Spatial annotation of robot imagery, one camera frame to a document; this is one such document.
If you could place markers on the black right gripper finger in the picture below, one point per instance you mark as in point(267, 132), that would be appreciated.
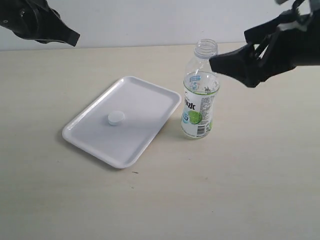
point(246, 67)
point(257, 34)

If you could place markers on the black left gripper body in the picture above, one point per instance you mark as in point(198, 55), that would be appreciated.
point(24, 17)

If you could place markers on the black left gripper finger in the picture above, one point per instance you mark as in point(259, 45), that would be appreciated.
point(52, 29)

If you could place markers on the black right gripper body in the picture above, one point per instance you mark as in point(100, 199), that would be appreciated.
point(304, 51)

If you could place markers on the clear plastic water bottle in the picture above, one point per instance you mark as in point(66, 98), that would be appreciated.
point(201, 86)

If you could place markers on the white bottle cap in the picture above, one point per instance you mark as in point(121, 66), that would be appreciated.
point(116, 117)

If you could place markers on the white plastic tray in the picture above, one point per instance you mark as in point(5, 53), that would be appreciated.
point(119, 125)

